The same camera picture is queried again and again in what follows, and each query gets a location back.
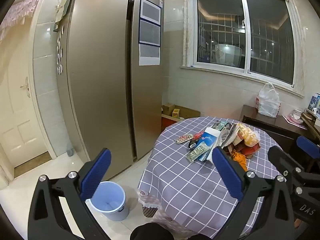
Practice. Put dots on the blue plastic bin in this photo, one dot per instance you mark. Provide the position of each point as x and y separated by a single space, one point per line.
110 200

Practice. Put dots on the small yellow box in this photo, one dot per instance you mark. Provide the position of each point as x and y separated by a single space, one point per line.
176 112

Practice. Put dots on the long silver blister strip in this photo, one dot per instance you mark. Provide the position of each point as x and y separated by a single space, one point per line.
196 153

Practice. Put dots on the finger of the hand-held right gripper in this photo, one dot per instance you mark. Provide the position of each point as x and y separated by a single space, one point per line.
280 157
308 147

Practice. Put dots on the grey checked tablecloth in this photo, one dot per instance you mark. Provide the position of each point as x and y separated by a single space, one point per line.
180 180

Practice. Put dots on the bronze two-door refrigerator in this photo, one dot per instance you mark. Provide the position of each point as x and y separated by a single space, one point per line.
100 80

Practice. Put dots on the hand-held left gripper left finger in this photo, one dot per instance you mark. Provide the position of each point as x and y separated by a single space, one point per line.
96 172

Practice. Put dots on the dark wooden sideboard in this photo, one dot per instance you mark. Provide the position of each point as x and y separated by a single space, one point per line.
275 127

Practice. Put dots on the white plastic bag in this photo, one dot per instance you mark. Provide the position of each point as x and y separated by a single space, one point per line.
268 105

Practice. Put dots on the pale hanging bag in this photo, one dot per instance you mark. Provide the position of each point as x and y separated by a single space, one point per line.
61 10

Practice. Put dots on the white panel door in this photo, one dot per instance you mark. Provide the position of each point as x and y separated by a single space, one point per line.
22 130

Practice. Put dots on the person's black clothing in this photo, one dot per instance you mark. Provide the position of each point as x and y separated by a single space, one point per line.
150 232

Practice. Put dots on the plain white paper sheet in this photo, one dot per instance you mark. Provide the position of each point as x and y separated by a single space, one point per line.
149 55

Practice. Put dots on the pink lace curtain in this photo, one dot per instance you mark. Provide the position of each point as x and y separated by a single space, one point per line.
17 10

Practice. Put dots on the white framed sliding window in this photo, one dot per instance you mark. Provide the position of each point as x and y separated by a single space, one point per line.
220 30

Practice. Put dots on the white teacup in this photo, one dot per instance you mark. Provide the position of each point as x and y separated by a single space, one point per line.
297 114

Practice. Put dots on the blue framed printed sheet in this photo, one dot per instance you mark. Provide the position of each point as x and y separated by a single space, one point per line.
150 10
149 33

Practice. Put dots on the small tan cardboard box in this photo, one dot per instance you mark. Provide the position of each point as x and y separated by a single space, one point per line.
168 109

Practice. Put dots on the small grey floor object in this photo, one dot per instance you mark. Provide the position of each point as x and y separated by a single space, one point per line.
70 152

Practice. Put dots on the yellow plastic bag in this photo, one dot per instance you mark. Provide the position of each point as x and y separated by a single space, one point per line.
247 133

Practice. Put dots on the orange foil wrapper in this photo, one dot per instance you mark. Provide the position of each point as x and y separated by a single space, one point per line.
238 160

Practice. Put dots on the blue books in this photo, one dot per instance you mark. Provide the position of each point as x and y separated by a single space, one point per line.
314 102

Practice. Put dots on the blue and white carton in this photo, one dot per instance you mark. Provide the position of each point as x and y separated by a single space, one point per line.
208 140

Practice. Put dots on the row of fridge magnets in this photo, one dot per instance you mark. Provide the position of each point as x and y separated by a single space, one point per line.
59 55

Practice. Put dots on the pink placemat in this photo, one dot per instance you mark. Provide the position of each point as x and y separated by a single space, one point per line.
287 118

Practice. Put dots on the brown dotted cushion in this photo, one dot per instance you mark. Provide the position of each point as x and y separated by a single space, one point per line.
150 211

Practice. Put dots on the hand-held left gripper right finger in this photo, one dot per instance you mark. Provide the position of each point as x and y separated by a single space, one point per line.
227 172

